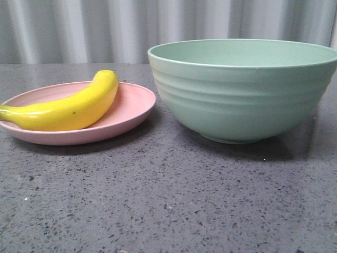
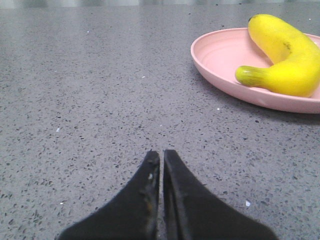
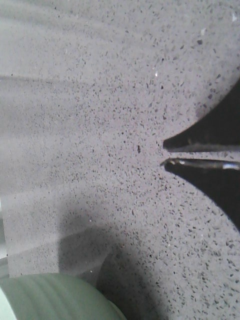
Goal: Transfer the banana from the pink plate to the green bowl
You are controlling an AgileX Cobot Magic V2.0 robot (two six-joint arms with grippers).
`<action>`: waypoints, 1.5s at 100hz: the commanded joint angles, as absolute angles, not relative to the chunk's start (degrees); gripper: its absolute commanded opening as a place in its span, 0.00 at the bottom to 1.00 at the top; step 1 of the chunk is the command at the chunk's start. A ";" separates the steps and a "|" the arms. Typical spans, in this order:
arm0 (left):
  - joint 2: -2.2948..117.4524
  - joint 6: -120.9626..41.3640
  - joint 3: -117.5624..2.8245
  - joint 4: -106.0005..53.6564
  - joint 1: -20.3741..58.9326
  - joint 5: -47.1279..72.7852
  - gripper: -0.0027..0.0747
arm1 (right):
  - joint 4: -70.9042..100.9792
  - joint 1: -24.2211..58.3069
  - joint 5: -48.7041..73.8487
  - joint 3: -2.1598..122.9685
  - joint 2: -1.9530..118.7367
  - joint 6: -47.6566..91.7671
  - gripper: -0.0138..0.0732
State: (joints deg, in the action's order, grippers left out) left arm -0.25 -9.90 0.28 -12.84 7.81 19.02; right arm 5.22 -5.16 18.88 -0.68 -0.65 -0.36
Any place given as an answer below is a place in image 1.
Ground green bowl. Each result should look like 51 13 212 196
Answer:
148 39 336 144

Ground yellow banana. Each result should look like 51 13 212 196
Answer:
1 70 119 131

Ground pink plate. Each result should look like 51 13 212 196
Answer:
1 81 156 145

